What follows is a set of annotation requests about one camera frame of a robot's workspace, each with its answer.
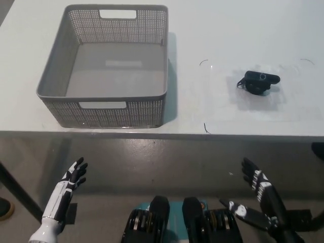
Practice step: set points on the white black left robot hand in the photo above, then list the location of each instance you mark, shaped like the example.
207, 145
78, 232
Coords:
59, 197

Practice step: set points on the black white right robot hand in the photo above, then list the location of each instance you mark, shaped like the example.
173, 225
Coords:
270, 200

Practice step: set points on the black table foot plate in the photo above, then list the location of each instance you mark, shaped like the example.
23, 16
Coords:
300, 215
72, 213

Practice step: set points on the black metal table leg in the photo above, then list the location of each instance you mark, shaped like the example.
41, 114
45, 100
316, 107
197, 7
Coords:
20, 192

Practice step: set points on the black shoe with brown sole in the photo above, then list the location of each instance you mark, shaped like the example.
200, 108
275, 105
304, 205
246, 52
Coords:
6, 208

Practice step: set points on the black rounded object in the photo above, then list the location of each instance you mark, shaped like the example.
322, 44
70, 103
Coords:
318, 151

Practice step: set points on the grey perforated plastic basket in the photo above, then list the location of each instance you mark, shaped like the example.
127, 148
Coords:
114, 76

